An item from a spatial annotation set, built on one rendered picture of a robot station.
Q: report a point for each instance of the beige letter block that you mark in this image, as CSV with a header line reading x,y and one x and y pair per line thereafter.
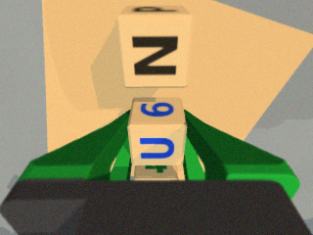
x,y
155,46
157,131
156,172

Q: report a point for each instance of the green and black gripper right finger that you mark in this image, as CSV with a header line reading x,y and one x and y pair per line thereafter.
x,y
226,157

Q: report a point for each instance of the orange square mat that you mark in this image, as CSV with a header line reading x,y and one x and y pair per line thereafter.
x,y
239,64

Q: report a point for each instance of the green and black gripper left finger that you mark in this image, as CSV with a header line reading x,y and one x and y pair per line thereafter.
x,y
90,156

